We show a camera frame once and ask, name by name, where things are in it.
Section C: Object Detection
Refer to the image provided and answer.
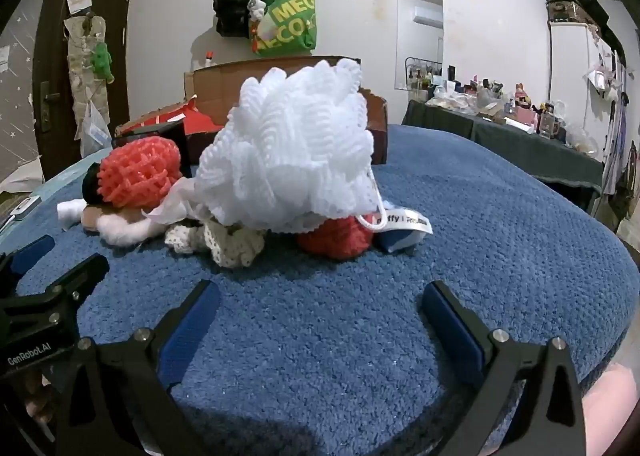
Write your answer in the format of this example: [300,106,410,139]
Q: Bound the table with dark green cloth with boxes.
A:
[402,99,606,209]

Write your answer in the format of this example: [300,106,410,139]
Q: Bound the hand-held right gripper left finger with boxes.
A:
[52,279,223,456]

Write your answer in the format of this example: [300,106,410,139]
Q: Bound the white paper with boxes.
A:
[0,156,46,193]

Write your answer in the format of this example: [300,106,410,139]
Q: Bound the black fuzzy scrunchie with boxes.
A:
[82,163,107,204]

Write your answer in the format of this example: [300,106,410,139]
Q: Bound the coral foam net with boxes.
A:
[97,136,182,209]

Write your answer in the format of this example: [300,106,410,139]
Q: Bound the cream crochet cloth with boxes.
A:
[164,221,266,268]

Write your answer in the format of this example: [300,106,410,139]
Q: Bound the green tote bag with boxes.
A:
[248,0,319,57]

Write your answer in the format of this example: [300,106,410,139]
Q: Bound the pink cloth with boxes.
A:
[580,361,637,439]

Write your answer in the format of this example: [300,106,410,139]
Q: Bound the green frog toy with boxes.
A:
[91,42,115,83]

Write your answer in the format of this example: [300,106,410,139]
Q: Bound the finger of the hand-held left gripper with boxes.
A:
[0,235,57,283]
[12,253,111,332]

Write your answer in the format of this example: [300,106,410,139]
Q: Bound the clear plastic bag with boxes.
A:
[80,101,111,157]

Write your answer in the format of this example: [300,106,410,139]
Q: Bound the metal door handle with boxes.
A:
[40,81,60,132]

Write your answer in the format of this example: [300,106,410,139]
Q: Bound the white cotton roll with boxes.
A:
[97,216,166,245]

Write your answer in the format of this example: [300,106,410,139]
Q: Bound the small white device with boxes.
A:
[0,193,42,232]

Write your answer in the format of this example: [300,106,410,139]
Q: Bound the white cloth with blue clip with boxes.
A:
[56,199,88,220]

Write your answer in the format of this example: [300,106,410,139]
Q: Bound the white mesh bath loofah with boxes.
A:
[192,59,387,233]

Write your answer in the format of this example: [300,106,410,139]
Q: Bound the clutter of cosmetics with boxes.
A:
[407,64,601,157]

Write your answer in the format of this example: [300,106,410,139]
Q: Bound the light blue bed sheet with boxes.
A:
[0,156,101,247]

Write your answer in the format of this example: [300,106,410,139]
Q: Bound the hanging clothes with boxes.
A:
[587,26,640,217]

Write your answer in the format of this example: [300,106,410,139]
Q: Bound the blue white packet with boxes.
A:
[375,229,418,253]

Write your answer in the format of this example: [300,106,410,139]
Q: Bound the person's left hand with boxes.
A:
[21,370,55,426]

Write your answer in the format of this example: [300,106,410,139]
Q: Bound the white wardrobe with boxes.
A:
[547,19,626,147]

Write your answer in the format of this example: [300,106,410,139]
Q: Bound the clear hanging organizer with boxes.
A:
[64,14,111,142]

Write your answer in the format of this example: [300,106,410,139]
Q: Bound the wall mirror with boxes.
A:
[395,0,445,91]

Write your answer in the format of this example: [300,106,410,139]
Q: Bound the black bag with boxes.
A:
[212,0,261,37]

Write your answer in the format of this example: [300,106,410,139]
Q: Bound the cardboard box red inside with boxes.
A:
[115,56,389,167]

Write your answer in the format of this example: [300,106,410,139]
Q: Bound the dark case on wardrobe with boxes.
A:
[546,0,611,26]

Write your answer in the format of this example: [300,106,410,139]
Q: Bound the dark brown door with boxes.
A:
[37,0,143,182]

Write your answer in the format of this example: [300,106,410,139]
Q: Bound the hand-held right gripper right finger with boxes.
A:
[421,280,588,456]

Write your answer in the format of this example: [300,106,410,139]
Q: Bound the brown round powder puff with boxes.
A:
[82,206,146,233]

